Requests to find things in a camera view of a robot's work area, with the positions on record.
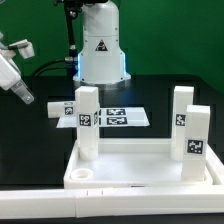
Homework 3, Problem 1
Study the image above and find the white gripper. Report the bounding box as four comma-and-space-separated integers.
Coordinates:
0, 54, 34, 104

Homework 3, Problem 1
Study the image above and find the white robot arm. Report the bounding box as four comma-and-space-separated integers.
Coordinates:
0, 0, 130, 104

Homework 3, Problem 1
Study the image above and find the white paper marker sheet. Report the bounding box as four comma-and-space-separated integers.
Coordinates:
57, 107, 150, 128

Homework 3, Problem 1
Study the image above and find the white L-shaped fence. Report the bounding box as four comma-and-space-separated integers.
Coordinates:
0, 150, 224, 219

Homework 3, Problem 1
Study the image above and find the black cable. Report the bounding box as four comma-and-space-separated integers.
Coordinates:
30, 58, 78, 78

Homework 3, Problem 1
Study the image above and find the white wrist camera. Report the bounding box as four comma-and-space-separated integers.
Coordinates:
0, 39, 35, 59

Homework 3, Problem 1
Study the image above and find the white desk top tray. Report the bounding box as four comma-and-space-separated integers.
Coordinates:
64, 138, 213, 189

